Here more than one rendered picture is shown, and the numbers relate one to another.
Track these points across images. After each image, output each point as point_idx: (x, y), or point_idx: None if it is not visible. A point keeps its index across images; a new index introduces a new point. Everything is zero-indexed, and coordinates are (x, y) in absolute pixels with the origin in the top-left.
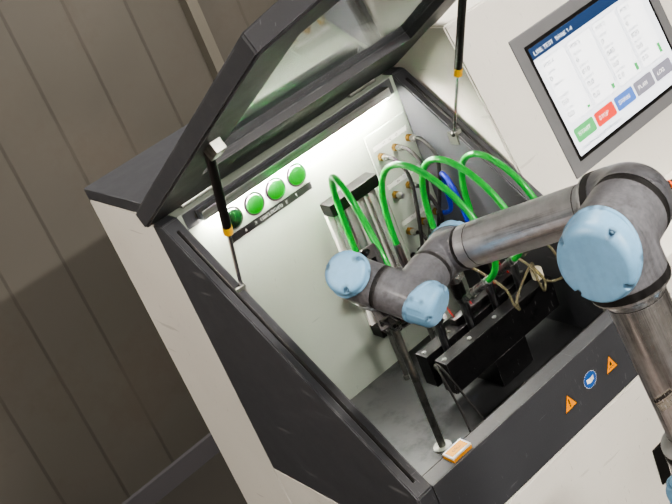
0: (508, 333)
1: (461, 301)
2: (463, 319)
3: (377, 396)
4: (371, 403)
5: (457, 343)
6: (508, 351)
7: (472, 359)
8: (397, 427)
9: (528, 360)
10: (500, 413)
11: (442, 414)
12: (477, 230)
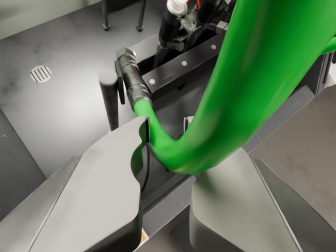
0: (211, 63)
1: (202, 24)
2: (185, 30)
3: (73, 34)
4: (66, 39)
5: (171, 63)
6: (200, 73)
7: (175, 83)
8: (82, 86)
9: (204, 75)
10: (186, 191)
11: (124, 94)
12: None
